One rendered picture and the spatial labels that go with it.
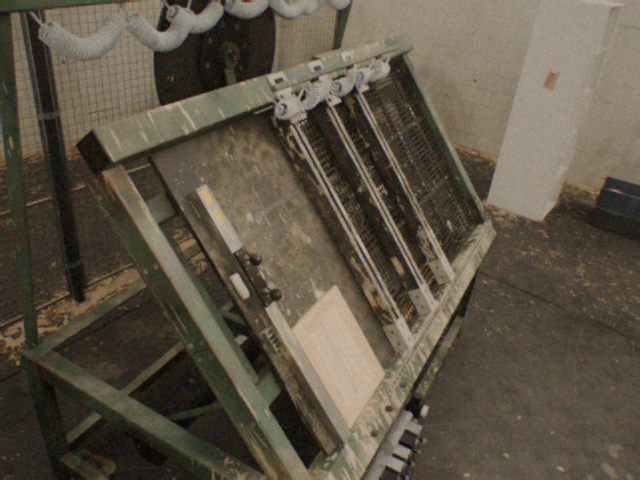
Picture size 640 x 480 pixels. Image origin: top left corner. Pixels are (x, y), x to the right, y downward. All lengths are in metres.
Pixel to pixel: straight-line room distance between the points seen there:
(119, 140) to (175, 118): 0.21
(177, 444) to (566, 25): 4.54
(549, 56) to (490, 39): 1.76
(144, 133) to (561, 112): 4.38
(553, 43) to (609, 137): 1.83
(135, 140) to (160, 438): 1.05
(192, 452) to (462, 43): 6.05
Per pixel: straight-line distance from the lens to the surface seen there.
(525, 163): 5.58
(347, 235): 2.04
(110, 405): 2.16
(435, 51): 7.28
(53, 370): 2.34
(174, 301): 1.51
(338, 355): 1.92
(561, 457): 3.36
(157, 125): 1.56
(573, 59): 5.30
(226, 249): 1.64
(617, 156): 6.83
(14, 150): 1.84
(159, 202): 1.63
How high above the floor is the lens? 2.36
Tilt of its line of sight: 30 degrees down
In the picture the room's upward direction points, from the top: 6 degrees clockwise
